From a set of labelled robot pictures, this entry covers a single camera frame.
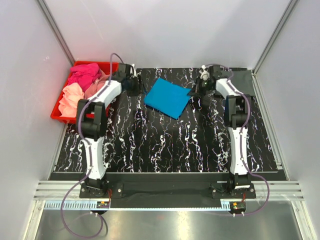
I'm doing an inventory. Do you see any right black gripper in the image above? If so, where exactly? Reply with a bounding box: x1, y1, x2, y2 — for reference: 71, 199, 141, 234
187, 77, 213, 98

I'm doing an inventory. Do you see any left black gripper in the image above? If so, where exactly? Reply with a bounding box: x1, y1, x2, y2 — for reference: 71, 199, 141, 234
125, 74, 147, 97

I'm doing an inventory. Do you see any blue t shirt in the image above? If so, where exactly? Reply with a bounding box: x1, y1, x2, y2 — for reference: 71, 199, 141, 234
144, 78, 191, 120

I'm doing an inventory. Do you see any dark grey t shirt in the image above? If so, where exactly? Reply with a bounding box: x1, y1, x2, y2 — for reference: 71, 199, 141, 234
223, 68, 256, 97

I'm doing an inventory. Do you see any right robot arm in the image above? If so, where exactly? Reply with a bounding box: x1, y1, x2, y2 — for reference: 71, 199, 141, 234
188, 64, 251, 199

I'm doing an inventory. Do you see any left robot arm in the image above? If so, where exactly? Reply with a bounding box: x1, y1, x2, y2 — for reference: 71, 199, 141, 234
76, 63, 145, 198

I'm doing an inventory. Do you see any red plastic bin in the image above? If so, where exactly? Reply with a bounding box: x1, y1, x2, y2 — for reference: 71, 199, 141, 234
50, 60, 121, 125

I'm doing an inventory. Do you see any dusty pink t shirt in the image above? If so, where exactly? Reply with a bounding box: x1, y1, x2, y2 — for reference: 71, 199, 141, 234
84, 74, 110, 99

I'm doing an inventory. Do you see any hot pink t shirt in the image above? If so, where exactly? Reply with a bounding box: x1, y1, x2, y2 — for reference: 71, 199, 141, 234
67, 63, 102, 92

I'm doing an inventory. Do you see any peach t shirt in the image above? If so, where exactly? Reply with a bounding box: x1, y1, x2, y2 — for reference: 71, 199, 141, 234
58, 82, 85, 118

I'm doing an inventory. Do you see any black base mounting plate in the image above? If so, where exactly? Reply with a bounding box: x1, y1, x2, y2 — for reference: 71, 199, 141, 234
79, 173, 256, 209

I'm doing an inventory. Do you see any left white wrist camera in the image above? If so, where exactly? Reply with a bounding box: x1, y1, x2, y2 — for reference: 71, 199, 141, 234
130, 64, 137, 77

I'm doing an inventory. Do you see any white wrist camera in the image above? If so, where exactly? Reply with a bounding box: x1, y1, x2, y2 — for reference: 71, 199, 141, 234
200, 65, 210, 81
130, 64, 137, 77

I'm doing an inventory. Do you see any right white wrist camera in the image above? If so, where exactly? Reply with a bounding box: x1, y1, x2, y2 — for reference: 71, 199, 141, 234
200, 65, 210, 81

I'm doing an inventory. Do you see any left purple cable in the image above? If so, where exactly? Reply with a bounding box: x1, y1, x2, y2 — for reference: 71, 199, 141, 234
59, 52, 126, 240

